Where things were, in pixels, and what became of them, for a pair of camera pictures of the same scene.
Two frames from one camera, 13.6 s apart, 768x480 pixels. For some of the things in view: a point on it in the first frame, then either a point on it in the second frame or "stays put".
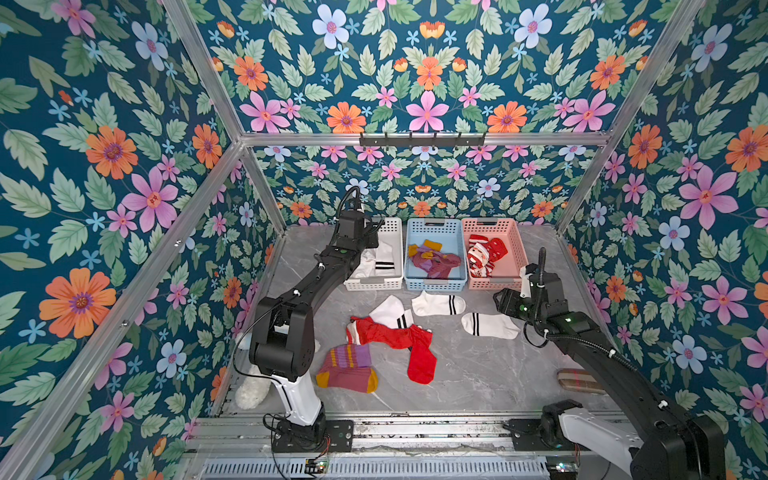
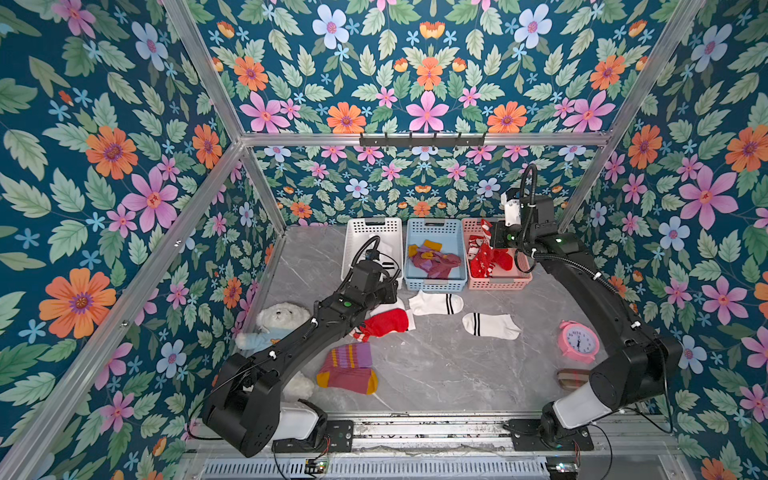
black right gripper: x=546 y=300 → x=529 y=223
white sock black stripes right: x=427 y=305 stays put
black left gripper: x=369 y=233 → x=390 y=293
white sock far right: x=495 y=326 stays put
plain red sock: x=422 y=363 → x=489 y=256
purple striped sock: x=348 y=367 stays put
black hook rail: x=422 y=142 stays put
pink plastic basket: x=506 y=275 stays put
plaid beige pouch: x=574 y=379 stays put
